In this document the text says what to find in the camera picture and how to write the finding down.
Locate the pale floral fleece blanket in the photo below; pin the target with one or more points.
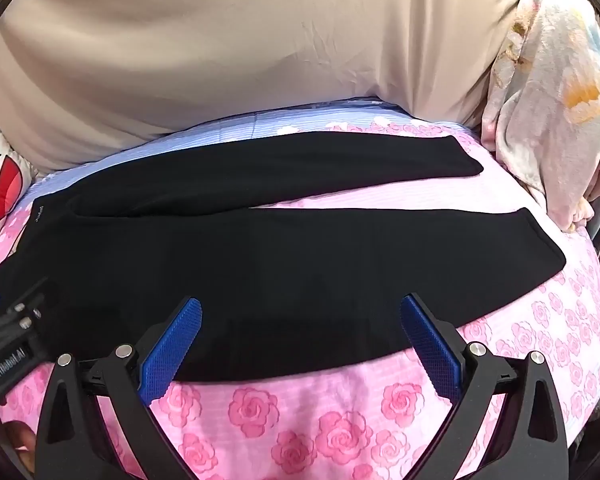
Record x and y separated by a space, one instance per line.
545 110

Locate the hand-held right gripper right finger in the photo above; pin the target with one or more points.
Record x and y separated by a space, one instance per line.
430 350

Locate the black pants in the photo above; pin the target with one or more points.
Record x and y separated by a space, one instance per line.
280 270

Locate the pink rose print bedsheet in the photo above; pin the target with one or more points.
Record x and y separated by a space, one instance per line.
330 420

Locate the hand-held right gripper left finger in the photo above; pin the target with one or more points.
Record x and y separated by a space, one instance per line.
172 350

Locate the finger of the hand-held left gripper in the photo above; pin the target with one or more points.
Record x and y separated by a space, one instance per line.
10 320

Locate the white cartoon print pillow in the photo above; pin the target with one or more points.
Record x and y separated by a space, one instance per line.
2 185

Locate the beige cloth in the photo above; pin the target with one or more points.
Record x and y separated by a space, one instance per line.
230 50

